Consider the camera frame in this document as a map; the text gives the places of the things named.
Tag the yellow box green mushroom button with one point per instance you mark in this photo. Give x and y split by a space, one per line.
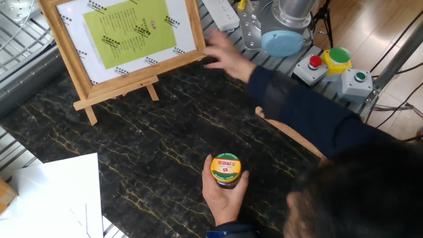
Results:
337 64

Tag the person's left hand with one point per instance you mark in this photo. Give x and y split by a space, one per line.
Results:
224 205

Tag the aluminium frame post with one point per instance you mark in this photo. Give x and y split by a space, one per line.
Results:
396 59

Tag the wooden photo frame green print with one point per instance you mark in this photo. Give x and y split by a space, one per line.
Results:
129 33

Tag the grey aluminium beam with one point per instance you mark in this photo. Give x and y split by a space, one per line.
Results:
26 82

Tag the grey box red stop button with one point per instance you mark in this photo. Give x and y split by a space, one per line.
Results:
307 74

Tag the left forearm navy sleeve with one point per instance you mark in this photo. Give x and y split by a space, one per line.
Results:
231 231

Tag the brown cardboard box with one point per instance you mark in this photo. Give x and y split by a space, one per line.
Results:
6 198

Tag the white power strip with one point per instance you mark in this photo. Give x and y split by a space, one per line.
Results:
223 15

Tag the jar with yellow lid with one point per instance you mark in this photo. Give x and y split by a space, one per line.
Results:
225 168

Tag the black tripod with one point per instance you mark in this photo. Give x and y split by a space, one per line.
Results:
325 13

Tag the right forearm navy sleeve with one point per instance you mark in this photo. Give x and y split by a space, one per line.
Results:
307 112

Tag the person's head dark hair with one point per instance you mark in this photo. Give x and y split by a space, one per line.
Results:
363 198

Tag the white paper sheet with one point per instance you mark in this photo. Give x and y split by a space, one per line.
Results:
20 198
76 185

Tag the grey box small green button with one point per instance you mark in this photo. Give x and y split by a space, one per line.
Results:
353 87

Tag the tall wooden easel bracket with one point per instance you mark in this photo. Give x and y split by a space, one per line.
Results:
115 92

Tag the person's right hand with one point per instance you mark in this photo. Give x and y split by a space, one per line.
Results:
231 56

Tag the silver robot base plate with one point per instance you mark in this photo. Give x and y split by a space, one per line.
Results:
249 29

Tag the small wooden easel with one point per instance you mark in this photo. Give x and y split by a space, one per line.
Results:
291 132

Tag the silver perforated metal plate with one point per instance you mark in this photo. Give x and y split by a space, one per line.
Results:
16 10

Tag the small yellow plug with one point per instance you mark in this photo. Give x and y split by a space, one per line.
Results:
242 4

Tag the black marble pattern sheet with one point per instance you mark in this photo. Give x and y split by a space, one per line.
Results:
132 132

